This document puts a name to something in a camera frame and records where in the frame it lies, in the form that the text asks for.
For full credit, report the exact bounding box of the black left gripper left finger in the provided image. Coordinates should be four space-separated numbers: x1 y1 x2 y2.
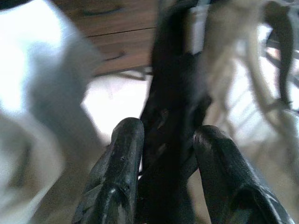
71 118 145 224

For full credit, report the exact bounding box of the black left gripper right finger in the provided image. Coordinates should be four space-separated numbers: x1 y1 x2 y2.
193 125 295 224

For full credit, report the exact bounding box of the black garment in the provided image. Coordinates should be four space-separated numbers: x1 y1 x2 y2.
136 0 213 224

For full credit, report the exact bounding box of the white garment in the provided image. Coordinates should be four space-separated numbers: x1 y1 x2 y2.
0 0 106 224

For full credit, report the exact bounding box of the dark wood cabinet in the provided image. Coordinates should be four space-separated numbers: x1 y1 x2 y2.
53 0 162 77

